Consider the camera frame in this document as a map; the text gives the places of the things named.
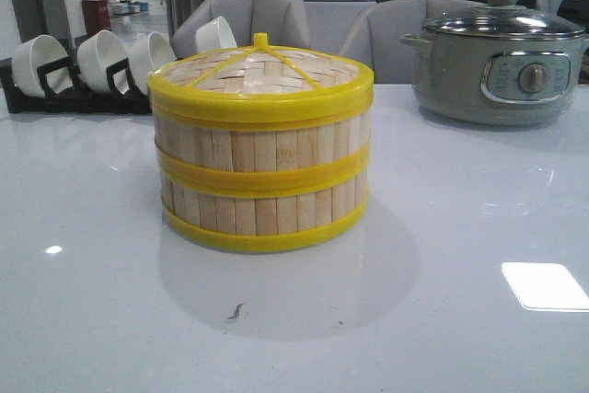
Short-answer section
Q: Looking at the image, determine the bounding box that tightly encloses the glass pot lid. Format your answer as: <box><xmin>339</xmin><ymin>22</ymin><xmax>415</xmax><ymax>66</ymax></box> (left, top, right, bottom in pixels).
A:
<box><xmin>422</xmin><ymin>0</ymin><xmax>585</xmax><ymax>40</ymax></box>

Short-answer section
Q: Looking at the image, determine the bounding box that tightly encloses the black bowl rack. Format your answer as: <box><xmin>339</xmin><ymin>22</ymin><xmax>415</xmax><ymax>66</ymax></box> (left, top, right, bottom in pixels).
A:
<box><xmin>1</xmin><ymin>52</ymin><xmax>151</xmax><ymax>114</ymax></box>

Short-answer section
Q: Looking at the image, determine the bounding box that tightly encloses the middle grey chair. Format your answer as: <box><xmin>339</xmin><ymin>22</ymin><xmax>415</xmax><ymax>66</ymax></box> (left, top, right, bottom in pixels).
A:
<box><xmin>339</xmin><ymin>0</ymin><xmax>480</xmax><ymax>84</ymax></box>

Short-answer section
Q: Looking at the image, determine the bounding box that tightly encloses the bamboo steamer basket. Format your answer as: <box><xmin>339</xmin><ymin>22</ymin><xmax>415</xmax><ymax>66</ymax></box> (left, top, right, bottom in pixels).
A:
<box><xmin>155</xmin><ymin>110</ymin><xmax>370</xmax><ymax>190</ymax></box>
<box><xmin>160</xmin><ymin>170</ymin><xmax>369</xmax><ymax>253</ymax></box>

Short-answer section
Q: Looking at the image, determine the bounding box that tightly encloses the woven bamboo steamer lid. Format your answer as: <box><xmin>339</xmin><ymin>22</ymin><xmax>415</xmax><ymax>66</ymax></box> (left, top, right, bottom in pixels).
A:
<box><xmin>147</xmin><ymin>33</ymin><xmax>374</xmax><ymax>131</ymax></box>

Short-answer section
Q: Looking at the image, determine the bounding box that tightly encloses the grey electric cooking pot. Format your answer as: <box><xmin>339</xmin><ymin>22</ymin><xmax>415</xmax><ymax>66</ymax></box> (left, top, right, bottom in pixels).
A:
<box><xmin>401</xmin><ymin>31</ymin><xmax>588</xmax><ymax>126</ymax></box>

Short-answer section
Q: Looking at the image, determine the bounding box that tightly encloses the left grey chair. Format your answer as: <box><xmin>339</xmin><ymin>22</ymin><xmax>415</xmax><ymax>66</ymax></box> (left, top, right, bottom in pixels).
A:
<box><xmin>170</xmin><ymin>0</ymin><xmax>311</xmax><ymax>58</ymax></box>

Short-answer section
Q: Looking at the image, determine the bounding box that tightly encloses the white bowl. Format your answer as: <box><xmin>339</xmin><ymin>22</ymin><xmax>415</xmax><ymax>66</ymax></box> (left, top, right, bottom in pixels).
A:
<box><xmin>11</xmin><ymin>34</ymin><xmax>67</xmax><ymax>98</ymax></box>
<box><xmin>129</xmin><ymin>31</ymin><xmax>177</xmax><ymax>96</ymax></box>
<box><xmin>77</xmin><ymin>29</ymin><xmax>128</xmax><ymax>94</ymax></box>
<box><xmin>194</xmin><ymin>16</ymin><xmax>237</xmax><ymax>53</ymax></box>

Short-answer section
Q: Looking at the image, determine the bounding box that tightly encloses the red bin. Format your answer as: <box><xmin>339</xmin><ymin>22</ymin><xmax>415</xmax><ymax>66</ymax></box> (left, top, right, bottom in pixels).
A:
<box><xmin>81</xmin><ymin>0</ymin><xmax>110</xmax><ymax>37</ymax></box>

